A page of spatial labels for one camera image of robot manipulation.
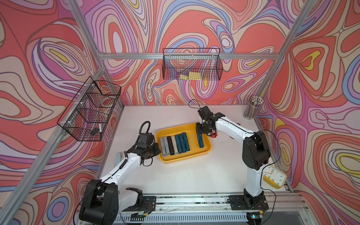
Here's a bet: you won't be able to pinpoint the aluminium frame post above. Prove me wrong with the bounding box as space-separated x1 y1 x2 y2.
66 0 124 109

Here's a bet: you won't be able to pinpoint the black pruning pliers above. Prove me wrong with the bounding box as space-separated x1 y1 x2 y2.
167 136 175 155

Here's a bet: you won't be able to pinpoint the yellow dial object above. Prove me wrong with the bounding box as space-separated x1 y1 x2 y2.
263 165 287 189

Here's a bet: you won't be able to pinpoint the yellow sticky notes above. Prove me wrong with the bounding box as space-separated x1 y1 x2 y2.
179 72 202 81

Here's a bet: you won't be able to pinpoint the yellow storage tray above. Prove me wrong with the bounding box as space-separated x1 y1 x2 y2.
156 123 212 164

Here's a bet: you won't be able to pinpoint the black wire basket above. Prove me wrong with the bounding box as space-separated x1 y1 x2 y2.
162 47 224 81
57 77 122 142

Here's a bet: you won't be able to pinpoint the beige pruning pliers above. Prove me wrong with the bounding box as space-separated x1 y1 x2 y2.
171 136 179 155

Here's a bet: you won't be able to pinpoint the teal pruning pliers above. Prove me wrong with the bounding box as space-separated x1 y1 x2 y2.
175 135 182 154

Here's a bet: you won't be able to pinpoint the black wire basket left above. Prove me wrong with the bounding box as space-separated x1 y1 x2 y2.
57 77 122 142

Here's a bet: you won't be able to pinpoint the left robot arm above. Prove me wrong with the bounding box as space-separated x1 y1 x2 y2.
79 133 160 225

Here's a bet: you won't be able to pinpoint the red pruning pliers left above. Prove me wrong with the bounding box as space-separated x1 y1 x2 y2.
210 131 217 138

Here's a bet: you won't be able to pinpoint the black wire basket back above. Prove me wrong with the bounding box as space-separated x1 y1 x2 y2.
162 47 224 81

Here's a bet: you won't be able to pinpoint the aluminium rail base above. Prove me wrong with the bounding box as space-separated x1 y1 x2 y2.
70 192 313 225

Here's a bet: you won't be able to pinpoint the grey pruning pliers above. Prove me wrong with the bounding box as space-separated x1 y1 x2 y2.
159 137 167 157
163 137 171 156

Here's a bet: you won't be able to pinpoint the cup of metal rods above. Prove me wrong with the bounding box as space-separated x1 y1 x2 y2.
243 96 263 120

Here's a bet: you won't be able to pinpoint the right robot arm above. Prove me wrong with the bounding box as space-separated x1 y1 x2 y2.
196 106 271 198

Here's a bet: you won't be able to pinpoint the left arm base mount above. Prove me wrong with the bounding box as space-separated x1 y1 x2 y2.
119 187 156 212

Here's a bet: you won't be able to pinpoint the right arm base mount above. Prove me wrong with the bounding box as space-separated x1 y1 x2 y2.
227 190 269 212

